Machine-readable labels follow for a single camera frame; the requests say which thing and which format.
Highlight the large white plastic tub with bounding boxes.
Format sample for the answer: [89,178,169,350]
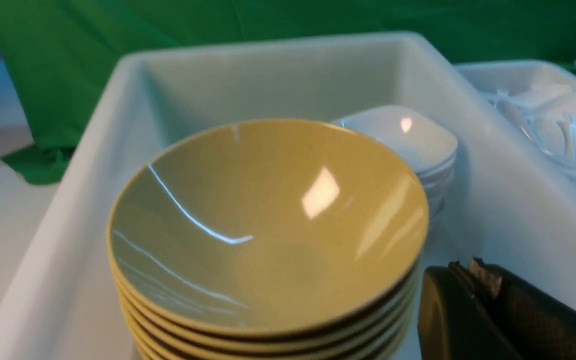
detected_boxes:
[0,32,576,360]

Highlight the white spoon bin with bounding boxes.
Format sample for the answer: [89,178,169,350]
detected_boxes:
[456,60,576,186]

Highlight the white soup spoons pile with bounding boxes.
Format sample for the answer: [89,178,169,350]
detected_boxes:
[480,83,576,177]

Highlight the stacked yellow bowl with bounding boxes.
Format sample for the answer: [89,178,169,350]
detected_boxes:
[118,292,414,360]
[134,328,406,360]
[110,261,421,354]
[120,304,412,360]

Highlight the yellow noodle bowl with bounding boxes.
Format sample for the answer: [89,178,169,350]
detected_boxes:
[106,118,430,338]

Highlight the white sauce dish stack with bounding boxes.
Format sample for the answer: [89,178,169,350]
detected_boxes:
[417,153,457,222]

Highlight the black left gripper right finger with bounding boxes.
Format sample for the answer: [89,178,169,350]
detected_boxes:
[448,257,576,360]

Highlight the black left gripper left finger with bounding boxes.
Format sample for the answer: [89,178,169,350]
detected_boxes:
[417,266,519,360]

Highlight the green backdrop cloth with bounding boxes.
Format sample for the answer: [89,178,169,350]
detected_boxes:
[0,0,576,185]

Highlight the top stacked yellow bowl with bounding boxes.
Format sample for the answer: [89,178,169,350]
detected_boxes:
[110,261,421,354]

